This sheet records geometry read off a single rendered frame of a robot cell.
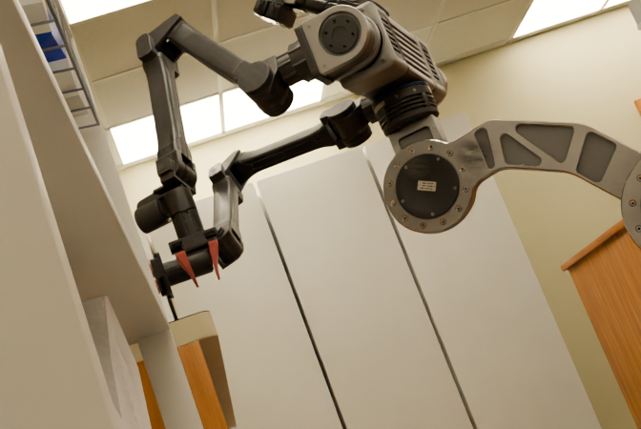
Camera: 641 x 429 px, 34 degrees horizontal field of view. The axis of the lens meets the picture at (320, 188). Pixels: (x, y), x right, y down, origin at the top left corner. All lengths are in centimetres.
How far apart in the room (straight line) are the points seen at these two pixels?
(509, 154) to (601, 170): 19
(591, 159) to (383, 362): 339
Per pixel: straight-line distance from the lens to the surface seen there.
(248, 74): 219
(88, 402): 30
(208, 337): 157
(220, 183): 273
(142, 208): 221
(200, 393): 155
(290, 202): 556
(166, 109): 233
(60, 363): 30
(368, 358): 542
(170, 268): 243
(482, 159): 220
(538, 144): 219
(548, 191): 629
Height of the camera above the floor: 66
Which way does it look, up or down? 14 degrees up
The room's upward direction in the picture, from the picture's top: 21 degrees counter-clockwise
